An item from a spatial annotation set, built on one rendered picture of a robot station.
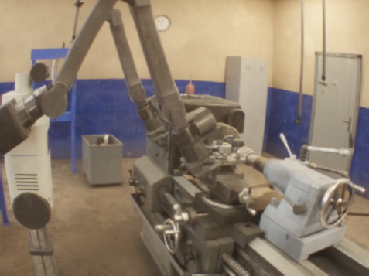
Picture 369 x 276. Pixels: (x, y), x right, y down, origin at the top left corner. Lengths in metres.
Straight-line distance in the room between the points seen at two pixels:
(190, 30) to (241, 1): 1.32
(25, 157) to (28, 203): 0.17
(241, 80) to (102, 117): 2.40
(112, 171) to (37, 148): 3.22
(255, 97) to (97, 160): 3.02
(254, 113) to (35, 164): 5.06
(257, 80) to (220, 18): 1.34
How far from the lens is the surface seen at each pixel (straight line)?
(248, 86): 5.67
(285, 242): 1.39
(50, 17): 5.37
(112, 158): 4.16
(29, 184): 1.09
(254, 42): 6.39
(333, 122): 5.22
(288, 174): 1.45
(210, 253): 1.49
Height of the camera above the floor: 1.55
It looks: 12 degrees down
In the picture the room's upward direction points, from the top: 4 degrees clockwise
